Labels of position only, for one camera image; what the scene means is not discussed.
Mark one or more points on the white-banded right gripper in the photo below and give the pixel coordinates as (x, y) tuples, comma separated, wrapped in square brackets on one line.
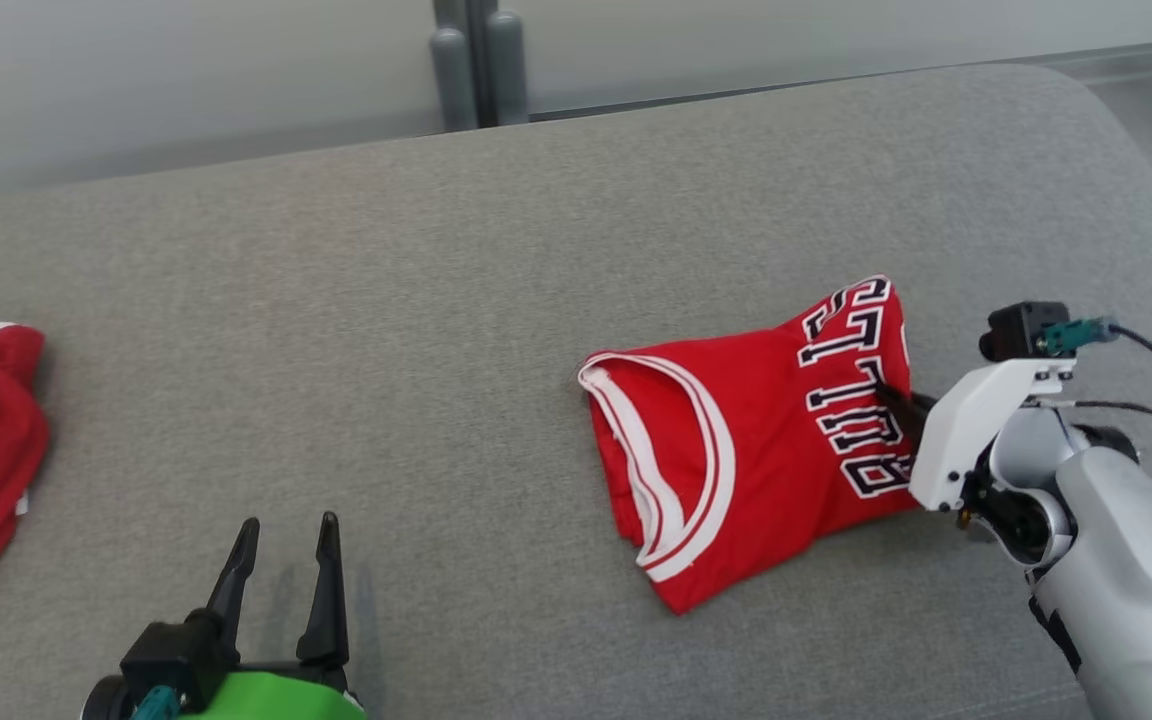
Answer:
[(956, 430)]

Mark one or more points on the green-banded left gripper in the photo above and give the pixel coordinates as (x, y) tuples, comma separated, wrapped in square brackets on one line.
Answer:
[(276, 700)]

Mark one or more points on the red white basketball jersey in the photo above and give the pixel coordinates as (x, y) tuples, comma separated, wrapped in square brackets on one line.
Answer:
[(766, 450)]

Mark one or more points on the grey fabric sofa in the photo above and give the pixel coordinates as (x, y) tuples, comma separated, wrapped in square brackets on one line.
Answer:
[(336, 350)]

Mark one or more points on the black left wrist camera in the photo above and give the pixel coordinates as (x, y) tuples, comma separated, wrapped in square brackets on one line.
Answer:
[(171, 650)]

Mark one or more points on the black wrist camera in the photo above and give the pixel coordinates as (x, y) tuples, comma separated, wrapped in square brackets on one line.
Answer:
[(171, 650), (1021, 330)]

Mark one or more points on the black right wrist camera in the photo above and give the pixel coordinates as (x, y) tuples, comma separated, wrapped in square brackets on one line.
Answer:
[(1021, 330)]

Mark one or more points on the grey vertical frame post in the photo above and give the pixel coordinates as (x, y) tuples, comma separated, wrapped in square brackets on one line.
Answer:
[(466, 10)]

